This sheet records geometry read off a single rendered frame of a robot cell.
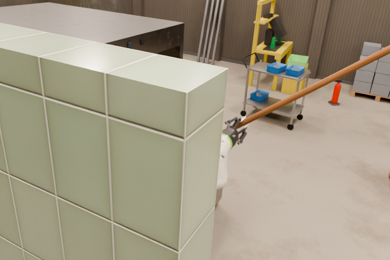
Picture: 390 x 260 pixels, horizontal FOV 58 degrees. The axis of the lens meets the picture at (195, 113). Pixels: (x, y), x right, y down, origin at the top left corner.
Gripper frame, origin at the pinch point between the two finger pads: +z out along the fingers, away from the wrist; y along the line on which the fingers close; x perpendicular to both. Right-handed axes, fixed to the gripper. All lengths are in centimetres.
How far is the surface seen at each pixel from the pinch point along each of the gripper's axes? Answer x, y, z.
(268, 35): -184, -56, 672
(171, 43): -93, -80, 132
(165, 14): -449, -278, 765
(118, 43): -85, -90, 53
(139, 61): 62, -32, -127
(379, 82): -32, 160, 681
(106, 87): 60, -30, -133
